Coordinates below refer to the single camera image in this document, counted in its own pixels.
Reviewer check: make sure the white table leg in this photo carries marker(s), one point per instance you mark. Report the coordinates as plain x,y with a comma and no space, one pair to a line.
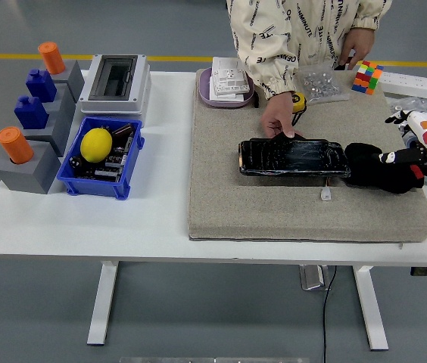
370,306
101,302

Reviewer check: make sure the clear bag of screws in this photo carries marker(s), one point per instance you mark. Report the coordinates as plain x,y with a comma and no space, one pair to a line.
319,85

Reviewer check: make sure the person's right forearm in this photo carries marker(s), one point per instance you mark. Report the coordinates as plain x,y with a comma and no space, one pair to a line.
270,72

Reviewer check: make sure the blue plastic block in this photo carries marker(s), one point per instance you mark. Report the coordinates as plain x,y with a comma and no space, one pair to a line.
32,113
41,87

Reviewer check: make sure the orange plastic cylinder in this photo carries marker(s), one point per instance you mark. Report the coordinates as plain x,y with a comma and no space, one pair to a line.
14,145
51,58

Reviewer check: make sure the grey-brown mat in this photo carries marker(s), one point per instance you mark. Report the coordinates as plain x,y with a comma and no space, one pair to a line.
274,211

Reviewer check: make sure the black rag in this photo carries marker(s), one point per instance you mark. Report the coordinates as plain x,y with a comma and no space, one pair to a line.
365,166

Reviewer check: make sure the purple tray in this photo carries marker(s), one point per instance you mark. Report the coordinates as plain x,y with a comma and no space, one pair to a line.
205,90

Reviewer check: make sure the grey electrical enclosure box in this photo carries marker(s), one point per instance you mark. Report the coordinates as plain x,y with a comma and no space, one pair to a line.
141,90

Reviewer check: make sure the person's left forearm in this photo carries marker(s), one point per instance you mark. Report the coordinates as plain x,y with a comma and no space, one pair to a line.
372,11

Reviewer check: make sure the yellow tape measure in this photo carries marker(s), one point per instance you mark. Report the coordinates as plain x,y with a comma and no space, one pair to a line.
300,102

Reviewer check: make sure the dark circuit board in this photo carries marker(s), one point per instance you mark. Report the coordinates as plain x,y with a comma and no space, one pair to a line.
111,166

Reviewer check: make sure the colourful puzzle cube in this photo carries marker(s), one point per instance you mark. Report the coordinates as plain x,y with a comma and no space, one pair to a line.
366,77

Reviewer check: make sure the clear bag of washers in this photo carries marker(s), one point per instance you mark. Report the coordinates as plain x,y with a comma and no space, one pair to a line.
425,106

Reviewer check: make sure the blue plastic bin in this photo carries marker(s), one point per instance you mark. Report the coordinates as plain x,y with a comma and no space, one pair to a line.
85,187

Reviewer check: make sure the white power strip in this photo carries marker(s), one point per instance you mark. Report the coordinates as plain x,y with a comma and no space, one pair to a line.
418,83

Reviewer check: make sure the person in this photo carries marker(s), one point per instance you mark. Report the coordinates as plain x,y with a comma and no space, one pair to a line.
293,26

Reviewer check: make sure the yellow lemon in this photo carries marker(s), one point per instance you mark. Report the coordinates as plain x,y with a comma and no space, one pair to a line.
96,145

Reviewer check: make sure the person's left hand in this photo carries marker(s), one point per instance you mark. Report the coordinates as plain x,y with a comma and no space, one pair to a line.
361,41

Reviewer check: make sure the silver metal control box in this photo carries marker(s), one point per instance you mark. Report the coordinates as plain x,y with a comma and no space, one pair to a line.
312,278

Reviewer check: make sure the person's right hand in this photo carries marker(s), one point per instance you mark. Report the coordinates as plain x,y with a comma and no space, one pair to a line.
278,113

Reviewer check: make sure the white wall socket plate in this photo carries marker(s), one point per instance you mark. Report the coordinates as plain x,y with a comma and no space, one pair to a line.
228,85
226,65
230,97

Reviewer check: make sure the grey block holder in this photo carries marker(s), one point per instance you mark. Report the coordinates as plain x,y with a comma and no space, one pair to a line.
39,172
60,132
75,77
64,102

